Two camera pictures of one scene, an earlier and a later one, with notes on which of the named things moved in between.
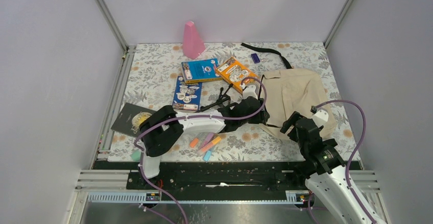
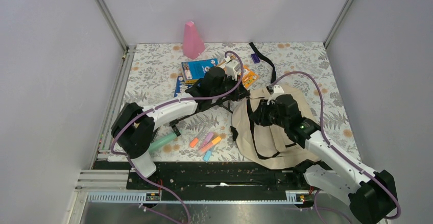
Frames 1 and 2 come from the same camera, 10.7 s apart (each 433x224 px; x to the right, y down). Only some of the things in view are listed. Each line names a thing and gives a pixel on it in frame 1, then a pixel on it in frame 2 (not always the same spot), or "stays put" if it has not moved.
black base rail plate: [177, 177] stays put
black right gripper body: [292, 133] -> [268, 115]
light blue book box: [200, 70] stays put
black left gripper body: [258, 119] -> [227, 85]
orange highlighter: [194, 143] stays put
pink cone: [193, 44] stays put
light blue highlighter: [207, 155] stays put
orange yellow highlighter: [214, 142] stays put
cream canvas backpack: [286, 92] -> [268, 145]
